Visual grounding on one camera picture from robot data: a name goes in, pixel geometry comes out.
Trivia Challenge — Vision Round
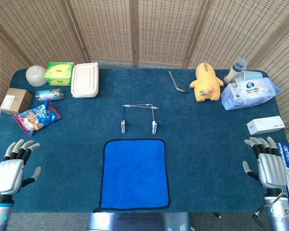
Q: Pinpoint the brown cardboard box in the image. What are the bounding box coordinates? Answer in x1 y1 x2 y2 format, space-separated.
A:
0 87 33 115

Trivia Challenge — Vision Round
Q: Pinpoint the white blue wet wipes pack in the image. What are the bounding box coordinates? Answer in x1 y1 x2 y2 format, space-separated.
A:
220 77 282 111

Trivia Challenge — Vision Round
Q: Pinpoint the grey robot torso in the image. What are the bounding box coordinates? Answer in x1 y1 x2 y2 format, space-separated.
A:
86 212 191 231

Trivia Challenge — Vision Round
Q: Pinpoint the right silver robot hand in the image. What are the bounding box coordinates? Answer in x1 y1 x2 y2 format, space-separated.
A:
242 136 289 191

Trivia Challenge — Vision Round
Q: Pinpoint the small white box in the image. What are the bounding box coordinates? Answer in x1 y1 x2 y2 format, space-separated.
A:
246 115 286 135

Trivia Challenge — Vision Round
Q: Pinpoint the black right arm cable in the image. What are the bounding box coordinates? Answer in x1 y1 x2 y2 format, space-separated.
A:
252 204 270 231

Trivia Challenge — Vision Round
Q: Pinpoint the beige bowl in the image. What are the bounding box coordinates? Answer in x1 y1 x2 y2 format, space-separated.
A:
26 65 48 87

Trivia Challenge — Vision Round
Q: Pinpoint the beige lidded lunch box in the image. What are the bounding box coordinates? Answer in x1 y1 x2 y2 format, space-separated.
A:
70 62 99 99

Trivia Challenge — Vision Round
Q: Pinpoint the light blue cup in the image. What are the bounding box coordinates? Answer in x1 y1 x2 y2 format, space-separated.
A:
235 70 264 84

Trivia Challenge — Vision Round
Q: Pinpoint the baby bottle with blue cap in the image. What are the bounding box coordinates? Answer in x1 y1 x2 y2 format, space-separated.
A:
223 58 248 84

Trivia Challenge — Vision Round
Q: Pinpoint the blue snack bag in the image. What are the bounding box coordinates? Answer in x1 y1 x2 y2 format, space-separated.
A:
13 98 63 138

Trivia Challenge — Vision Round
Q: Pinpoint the green tissue pack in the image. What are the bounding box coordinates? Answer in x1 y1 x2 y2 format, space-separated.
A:
44 62 75 87

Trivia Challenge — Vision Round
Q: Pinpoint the wooden lattice folding screen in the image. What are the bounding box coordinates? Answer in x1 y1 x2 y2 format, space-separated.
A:
0 0 289 134

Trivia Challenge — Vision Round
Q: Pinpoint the metal wire rack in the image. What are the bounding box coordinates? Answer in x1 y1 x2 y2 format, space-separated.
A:
121 103 159 134

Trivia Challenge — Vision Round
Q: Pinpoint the metal spoon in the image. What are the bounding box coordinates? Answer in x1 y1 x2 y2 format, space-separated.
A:
168 70 187 93

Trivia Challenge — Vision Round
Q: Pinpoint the blue microfiber cloth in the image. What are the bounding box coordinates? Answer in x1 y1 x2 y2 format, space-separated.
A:
93 138 171 213

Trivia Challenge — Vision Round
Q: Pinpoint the yellow plush toy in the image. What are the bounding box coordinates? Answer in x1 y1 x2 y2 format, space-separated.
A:
189 61 224 103

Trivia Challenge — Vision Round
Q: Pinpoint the clear bottle with blue label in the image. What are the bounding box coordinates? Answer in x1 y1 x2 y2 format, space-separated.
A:
35 88 65 103

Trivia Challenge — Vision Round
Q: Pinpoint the teal carpet table cover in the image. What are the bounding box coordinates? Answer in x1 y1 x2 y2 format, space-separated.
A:
0 68 289 214

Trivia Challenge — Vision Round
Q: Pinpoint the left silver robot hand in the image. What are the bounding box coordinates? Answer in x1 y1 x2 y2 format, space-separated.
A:
0 139 42 196

